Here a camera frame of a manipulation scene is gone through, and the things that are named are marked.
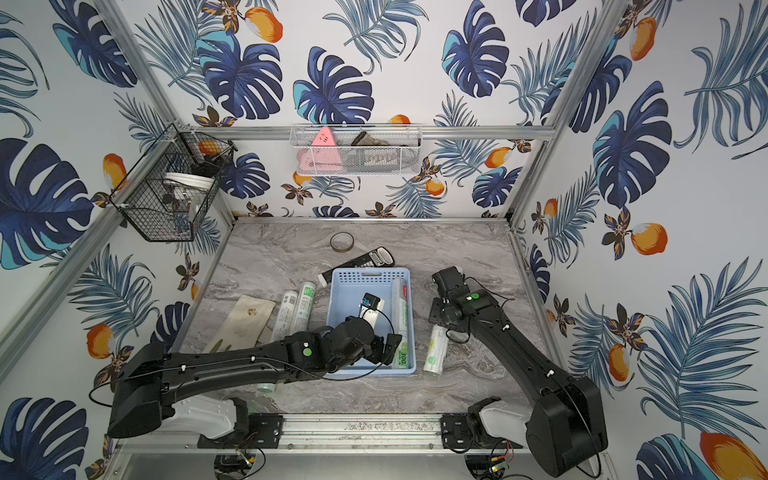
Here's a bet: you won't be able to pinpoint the light blue perforated plastic basket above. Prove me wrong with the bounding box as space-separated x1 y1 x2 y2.
326 267 416 378

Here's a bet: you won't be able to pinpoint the white mesh wall basket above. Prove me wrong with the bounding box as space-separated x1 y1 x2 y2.
289 123 423 176

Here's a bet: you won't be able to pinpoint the green label plastic wrap roll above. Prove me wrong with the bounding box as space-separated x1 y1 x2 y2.
423 325 449 376

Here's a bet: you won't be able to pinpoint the beige paper pouch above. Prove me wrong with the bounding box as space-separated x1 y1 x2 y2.
203 295 276 353

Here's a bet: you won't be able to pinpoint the aluminium corner frame post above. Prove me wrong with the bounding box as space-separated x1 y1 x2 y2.
506 1 626 227

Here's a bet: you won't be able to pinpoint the red label plastic wrap roll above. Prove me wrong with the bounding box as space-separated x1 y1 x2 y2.
391 277 409 369

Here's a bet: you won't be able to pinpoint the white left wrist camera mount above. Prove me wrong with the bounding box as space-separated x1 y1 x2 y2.
358 293 384 328

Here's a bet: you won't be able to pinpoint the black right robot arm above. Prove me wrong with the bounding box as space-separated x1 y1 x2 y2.
429 267 608 477

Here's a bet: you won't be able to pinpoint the black wire wall basket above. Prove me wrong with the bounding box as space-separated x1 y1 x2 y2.
109 124 237 243

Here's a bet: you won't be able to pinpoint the barcode label plastic wrap roll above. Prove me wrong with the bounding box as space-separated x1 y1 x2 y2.
270 291 298 343

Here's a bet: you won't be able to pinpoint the black white calculator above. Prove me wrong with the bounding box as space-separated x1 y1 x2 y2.
318 247 395 287

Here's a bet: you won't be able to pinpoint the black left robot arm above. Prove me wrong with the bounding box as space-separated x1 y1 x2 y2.
107 317 402 439

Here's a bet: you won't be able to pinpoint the brown item in mesh basket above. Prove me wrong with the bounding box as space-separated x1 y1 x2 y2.
351 131 390 147

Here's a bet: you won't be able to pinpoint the green cap plastic wrap roll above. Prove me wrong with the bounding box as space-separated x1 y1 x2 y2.
290 282 316 334

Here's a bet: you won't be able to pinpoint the pink triangular item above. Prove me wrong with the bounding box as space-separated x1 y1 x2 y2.
297 126 343 176

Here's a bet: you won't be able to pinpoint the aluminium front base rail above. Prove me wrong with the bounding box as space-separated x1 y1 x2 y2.
117 407 530 454

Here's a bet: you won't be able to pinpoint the white bowl in wire basket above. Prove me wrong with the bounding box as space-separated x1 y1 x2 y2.
162 172 214 200

